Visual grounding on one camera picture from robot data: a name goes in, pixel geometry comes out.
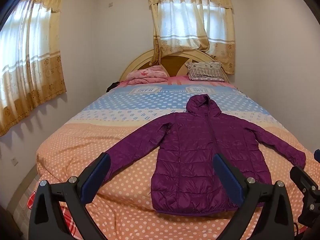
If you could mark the yellow floral side curtain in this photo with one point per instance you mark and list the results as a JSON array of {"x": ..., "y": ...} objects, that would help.
[{"x": 32, "y": 62}]

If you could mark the purple hooded puffer jacket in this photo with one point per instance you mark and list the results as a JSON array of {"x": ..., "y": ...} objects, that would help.
[{"x": 192, "y": 150}]

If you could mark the polka dot bed sheet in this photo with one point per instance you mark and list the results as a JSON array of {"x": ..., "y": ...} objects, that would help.
[{"x": 105, "y": 130}]

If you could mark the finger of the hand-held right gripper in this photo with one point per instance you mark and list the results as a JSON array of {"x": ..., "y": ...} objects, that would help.
[
  {"x": 308, "y": 185},
  {"x": 317, "y": 154}
]

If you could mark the cream wooden headboard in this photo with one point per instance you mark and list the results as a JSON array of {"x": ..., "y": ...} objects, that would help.
[{"x": 175, "y": 63}]

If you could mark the pink folded blanket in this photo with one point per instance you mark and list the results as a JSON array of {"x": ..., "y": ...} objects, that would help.
[{"x": 147, "y": 75}]

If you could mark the red plaid cloth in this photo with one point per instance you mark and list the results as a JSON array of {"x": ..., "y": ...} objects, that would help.
[{"x": 67, "y": 220}]

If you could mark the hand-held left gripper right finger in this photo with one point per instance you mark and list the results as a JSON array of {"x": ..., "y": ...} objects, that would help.
[{"x": 228, "y": 177}]

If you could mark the striped heart print pillow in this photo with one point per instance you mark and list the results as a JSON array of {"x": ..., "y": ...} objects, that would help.
[{"x": 205, "y": 71}]

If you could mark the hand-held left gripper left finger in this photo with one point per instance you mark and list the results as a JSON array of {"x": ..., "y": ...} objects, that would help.
[{"x": 96, "y": 175}]

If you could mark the black cloth item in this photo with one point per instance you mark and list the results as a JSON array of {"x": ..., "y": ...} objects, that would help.
[{"x": 112, "y": 86}]

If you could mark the yellow floral curtain with valance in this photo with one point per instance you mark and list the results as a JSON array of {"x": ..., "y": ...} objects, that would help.
[{"x": 190, "y": 22}]

